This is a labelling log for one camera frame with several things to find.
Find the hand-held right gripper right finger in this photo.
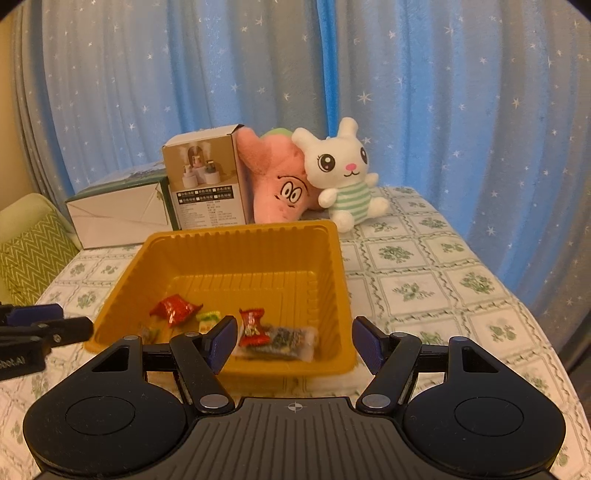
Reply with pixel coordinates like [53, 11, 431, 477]
[352, 316, 514, 414]

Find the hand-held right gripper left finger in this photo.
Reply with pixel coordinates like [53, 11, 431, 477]
[78, 315, 240, 414]

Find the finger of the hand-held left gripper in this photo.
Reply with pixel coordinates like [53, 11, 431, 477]
[0, 316, 94, 348]
[0, 303, 64, 326]

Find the red twist-wrapped candy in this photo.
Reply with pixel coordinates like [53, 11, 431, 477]
[238, 308, 272, 347]

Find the red snack packet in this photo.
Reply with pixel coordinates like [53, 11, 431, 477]
[148, 295, 204, 328]

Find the clear packet dark snack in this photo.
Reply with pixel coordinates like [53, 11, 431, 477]
[233, 324, 320, 361]

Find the orange plastic tray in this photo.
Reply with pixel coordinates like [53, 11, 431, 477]
[83, 220, 359, 377]

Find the green chevron cushion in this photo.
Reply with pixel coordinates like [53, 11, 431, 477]
[0, 210, 80, 305]

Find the light green sofa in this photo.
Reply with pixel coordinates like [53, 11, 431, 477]
[0, 193, 63, 305]

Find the flat white cardboard box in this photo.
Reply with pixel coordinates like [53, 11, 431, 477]
[65, 167, 182, 251]

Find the small beige product box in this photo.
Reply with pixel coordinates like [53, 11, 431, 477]
[163, 124, 256, 231]

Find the white rabbit plush toy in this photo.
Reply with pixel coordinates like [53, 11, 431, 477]
[291, 117, 391, 232]

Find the pink star plush toy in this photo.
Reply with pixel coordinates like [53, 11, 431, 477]
[237, 127, 315, 225]

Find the blue star-print curtain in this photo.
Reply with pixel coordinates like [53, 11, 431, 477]
[9, 0, 591, 370]

